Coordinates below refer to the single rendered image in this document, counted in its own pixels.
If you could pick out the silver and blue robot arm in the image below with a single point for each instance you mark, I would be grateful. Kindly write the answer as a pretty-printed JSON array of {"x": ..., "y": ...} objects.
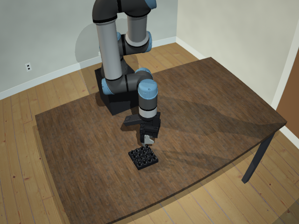
[{"x": 113, "y": 46}]

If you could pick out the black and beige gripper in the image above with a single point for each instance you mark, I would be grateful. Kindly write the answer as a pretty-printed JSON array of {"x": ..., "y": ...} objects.
[{"x": 149, "y": 129}]

